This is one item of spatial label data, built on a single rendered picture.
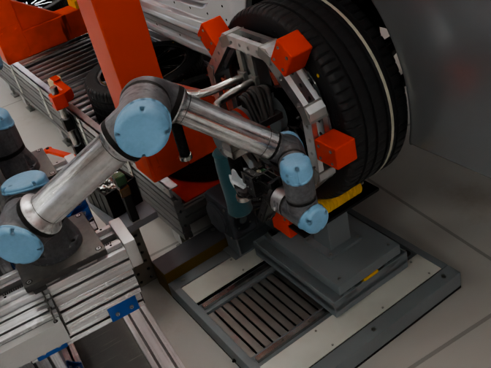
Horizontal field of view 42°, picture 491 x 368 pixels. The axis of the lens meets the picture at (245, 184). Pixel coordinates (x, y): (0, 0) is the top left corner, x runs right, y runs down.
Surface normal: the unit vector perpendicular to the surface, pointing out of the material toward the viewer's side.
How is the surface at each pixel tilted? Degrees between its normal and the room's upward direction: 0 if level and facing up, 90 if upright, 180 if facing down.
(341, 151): 90
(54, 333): 90
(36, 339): 90
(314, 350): 0
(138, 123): 86
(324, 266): 0
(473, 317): 0
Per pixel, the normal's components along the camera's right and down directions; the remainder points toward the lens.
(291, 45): 0.16, -0.45
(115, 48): 0.56, 0.37
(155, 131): 0.19, 0.47
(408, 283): -0.20, -0.80
